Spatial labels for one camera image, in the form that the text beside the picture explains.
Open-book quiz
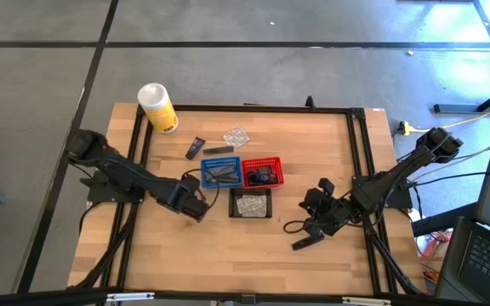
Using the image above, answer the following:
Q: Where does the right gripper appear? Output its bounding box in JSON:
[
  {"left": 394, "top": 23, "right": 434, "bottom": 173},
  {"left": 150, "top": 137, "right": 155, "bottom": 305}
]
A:
[{"left": 298, "top": 177, "right": 356, "bottom": 240}]

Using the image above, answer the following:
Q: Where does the blue plastic basket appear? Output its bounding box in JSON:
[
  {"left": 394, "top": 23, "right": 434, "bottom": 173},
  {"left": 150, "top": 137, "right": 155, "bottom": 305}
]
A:
[{"left": 200, "top": 156, "right": 243, "bottom": 190}]

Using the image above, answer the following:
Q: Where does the grey tool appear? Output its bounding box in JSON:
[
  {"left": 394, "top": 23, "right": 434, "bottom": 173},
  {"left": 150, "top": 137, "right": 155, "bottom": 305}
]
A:
[{"left": 291, "top": 233, "right": 326, "bottom": 252}]

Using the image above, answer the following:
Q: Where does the black plastic basket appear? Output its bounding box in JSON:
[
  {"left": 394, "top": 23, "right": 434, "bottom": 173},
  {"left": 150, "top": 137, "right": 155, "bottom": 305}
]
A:
[{"left": 228, "top": 187, "right": 273, "bottom": 219}]

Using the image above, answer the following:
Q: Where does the red plastic basket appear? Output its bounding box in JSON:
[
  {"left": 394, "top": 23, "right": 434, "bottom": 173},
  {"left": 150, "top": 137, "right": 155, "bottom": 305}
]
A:
[{"left": 241, "top": 156, "right": 285, "bottom": 190}]

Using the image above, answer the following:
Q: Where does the clear blister pack top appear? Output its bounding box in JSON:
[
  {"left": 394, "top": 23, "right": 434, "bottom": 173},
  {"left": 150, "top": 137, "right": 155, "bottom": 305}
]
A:
[{"left": 222, "top": 126, "right": 251, "bottom": 150}]

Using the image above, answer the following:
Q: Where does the yellow white wipes canister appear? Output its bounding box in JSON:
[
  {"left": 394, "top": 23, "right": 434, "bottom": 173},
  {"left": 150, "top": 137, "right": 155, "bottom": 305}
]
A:
[{"left": 137, "top": 82, "right": 179, "bottom": 135}]

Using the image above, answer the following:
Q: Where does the black side desk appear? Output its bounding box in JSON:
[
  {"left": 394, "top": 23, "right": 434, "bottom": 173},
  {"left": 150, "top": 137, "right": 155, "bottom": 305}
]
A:
[{"left": 412, "top": 201, "right": 480, "bottom": 238}]

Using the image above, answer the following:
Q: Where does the open black laptop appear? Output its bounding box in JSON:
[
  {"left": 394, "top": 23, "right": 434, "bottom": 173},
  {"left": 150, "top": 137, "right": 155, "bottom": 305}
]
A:
[{"left": 434, "top": 215, "right": 490, "bottom": 306}]

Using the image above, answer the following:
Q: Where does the black standing desk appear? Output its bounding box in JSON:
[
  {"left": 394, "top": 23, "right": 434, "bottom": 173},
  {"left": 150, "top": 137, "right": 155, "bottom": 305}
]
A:
[{"left": 433, "top": 79, "right": 490, "bottom": 115}]

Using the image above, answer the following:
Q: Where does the black gantry crossbar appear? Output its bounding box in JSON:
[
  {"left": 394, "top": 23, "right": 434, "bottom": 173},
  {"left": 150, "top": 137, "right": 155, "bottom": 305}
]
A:
[{"left": 0, "top": 287, "right": 490, "bottom": 306}]

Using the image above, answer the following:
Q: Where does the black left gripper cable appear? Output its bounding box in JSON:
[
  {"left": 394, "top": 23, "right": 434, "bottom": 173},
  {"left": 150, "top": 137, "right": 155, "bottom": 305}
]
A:
[{"left": 179, "top": 167, "right": 221, "bottom": 210}]

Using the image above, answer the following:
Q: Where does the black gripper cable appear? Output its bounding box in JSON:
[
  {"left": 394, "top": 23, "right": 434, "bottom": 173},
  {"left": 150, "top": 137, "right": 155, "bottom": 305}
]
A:
[
  {"left": 282, "top": 218, "right": 314, "bottom": 235},
  {"left": 179, "top": 167, "right": 221, "bottom": 210}
]

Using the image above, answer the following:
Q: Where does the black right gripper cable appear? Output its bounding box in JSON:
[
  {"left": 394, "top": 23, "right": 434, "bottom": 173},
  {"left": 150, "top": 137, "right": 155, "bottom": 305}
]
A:
[{"left": 282, "top": 218, "right": 314, "bottom": 235}]

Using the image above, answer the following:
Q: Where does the silver gantry bracket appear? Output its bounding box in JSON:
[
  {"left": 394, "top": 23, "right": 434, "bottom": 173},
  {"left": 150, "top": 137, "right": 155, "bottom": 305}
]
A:
[
  {"left": 105, "top": 292, "right": 156, "bottom": 303},
  {"left": 341, "top": 296, "right": 393, "bottom": 306}
]

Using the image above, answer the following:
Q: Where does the yellow extension cord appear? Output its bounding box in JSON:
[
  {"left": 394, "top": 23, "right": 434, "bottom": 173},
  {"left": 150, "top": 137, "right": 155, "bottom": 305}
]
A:
[{"left": 399, "top": 100, "right": 490, "bottom": 137}]

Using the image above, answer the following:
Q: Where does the black floor cable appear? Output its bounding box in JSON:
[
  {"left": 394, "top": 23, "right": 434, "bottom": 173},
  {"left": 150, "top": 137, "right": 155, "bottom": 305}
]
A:
[{"left": 397, "top": 157, "right": 490, "bottom": 188}]

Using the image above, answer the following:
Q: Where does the grey floor cable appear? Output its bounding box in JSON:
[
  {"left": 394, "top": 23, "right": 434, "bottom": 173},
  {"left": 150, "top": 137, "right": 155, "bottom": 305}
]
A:
[{"left": 410, "top": 129, "right": 490, "bottom": 183}]

